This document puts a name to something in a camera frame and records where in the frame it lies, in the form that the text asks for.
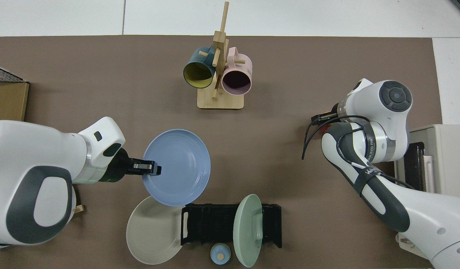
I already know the pink cup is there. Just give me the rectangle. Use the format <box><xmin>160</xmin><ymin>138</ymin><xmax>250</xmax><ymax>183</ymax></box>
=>
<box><xmin>221</xmin><ymin>47</ymin><xmax>253</xmax><ymax>96</ymax></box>

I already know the wooden cup stand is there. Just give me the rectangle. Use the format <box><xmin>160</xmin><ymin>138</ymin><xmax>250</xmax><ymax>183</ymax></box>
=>
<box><xmin>197</xmin><ymin>1</ymin><xmax>246</xmax><ymax>110</ymax></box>

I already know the brown table cloth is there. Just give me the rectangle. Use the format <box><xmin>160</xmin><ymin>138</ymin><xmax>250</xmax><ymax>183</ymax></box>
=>
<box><xmin>0</xmin><ymin>35</ymin><xmax>442</xmax><ymax>269</ymax></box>

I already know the blue plate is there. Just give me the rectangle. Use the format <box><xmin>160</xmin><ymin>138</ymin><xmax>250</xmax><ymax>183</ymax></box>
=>
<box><xmin>142</xmin><ymin>129</ymin><xmax>211</xmax><ymax>207</ymax></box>

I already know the black dish rack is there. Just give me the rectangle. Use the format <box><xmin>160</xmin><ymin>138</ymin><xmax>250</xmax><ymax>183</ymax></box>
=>
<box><xmin>181</xmin><ymin>203</ymin><xmax>282</xmax><ymax>249</ymax></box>

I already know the green plate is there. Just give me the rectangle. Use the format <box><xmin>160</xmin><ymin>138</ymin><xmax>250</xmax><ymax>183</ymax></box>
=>
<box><xmin>233</xmin><ymin>194</ymin><xmax>263</xmax><ymax>268</ymax></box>

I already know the dark teal cup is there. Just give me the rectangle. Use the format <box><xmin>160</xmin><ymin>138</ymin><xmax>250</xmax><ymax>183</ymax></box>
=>
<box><xmin>183</xmin><ymin>46</ymin><xmax>216</xmax><ymax>89</ymax></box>

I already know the beige plate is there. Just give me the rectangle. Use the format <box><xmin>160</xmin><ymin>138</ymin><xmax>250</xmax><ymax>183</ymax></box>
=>
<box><xmin>126</xmin><ymin>195</ymin><xmax>187</xmax><ymax>265</ymax></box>

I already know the pale toaster oven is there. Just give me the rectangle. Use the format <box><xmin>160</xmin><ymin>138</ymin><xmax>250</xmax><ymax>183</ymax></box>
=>
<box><xmin>394</xmin><ymin>124</ymin><xmax>460</xmax><ymax>258</ymax></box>

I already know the wire basket with wooden floor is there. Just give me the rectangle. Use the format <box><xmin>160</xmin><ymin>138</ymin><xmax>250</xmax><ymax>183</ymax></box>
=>
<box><xmin>0</xmin><ymin>64</ymin><xmax>29</xmax><ymax>122</ymax></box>

